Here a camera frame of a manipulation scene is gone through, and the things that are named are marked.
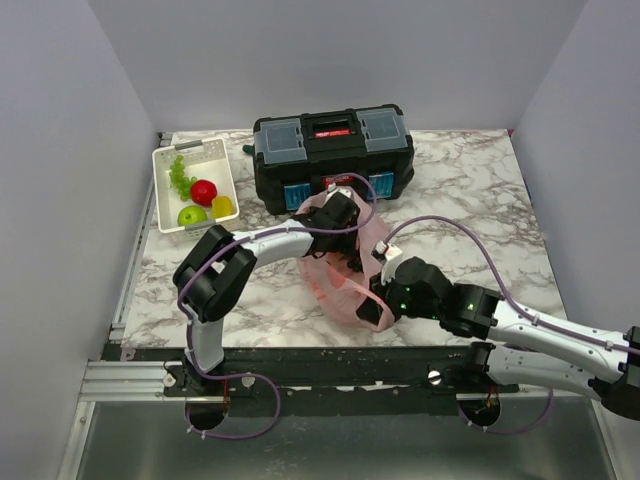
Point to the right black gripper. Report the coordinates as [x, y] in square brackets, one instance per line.
[370, 310]

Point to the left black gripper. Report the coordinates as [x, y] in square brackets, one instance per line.
[343, 245]

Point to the pink plastic bag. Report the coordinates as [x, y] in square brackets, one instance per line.
[340, 295]

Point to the yellow fake lemon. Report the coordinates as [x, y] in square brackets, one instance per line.
[221, 207]

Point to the red fake apple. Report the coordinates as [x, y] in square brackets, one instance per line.
[202, 192]

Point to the green fake apple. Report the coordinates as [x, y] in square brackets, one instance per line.
[190, 215]

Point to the dark fake grape bunch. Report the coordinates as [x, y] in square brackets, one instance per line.
[346, 262]

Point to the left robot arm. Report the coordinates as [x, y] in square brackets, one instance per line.
[212, 277]

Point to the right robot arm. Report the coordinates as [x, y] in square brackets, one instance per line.
[515, 344]

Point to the green fake grape bunch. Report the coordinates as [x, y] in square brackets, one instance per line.
[180, 181]

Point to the black plastic toolbox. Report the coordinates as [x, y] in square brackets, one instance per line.
[295, 157]

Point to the white perforated plastic basket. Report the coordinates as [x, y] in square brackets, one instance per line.
[205, 159]

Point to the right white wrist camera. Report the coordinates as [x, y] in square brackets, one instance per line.
[390, 257]

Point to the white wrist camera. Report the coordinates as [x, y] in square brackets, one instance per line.
[334, 190]
[390, 257]

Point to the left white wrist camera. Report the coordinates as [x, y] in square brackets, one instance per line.
[334, 190]

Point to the black metal base rail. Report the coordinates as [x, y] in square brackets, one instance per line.
[322, 381]

